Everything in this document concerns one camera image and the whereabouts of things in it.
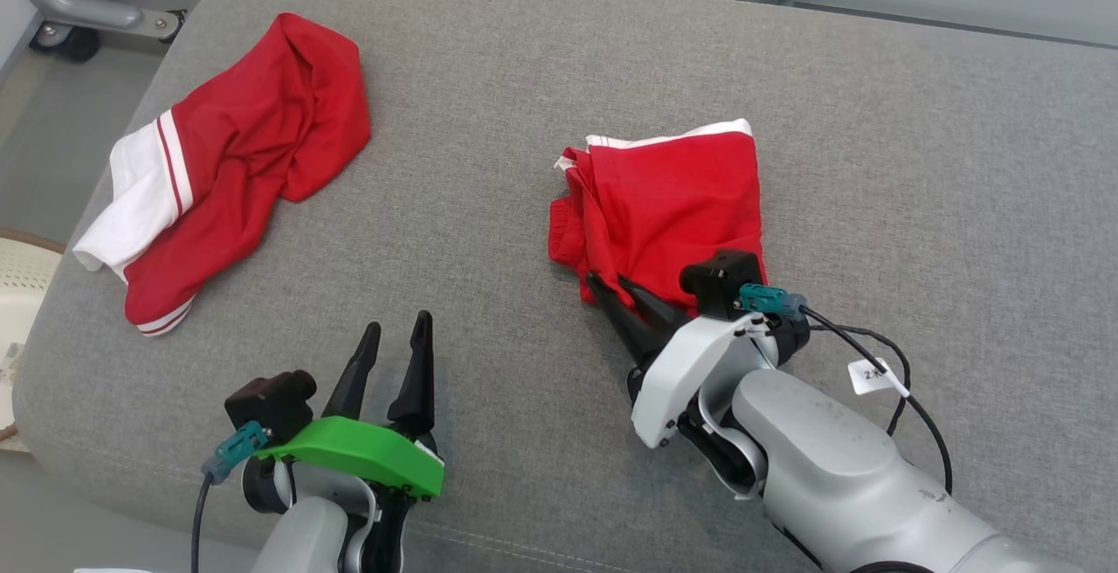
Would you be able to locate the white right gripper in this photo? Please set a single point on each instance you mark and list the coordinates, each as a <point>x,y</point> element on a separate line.
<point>690,363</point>

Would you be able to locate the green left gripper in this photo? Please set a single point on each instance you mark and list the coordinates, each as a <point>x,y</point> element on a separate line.
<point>367,451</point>

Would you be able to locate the red shorts with white trim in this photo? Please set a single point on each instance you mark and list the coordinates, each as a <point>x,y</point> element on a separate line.
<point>672,206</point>

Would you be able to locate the red Bulls 23 jersey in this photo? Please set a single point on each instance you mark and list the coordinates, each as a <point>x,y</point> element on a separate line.
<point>253,154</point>

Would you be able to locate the grey fabric sofa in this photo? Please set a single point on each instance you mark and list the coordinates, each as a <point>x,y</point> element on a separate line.
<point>489,232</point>

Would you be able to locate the cream laundry basket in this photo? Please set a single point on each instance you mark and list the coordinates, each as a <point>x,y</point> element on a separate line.
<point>22,293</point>

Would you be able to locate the grey metal leg with caster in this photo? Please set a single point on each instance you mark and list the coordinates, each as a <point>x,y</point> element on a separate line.
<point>70,5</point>

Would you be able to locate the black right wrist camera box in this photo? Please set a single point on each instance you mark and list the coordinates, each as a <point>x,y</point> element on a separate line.
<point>721,280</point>

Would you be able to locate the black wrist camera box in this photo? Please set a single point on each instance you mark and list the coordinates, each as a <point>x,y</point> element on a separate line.
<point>271,403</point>
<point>721,280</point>

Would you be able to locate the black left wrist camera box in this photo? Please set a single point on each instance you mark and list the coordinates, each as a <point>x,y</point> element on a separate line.
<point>271,403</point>

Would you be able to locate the teal right camera connector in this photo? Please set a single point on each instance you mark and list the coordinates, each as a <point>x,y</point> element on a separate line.
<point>769,300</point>

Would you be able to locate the teal camera connector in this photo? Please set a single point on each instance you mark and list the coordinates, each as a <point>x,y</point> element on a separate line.
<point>234,451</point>
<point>769,300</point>

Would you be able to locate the teal left camera connector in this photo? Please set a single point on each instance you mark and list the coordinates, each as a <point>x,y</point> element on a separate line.
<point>234,451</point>

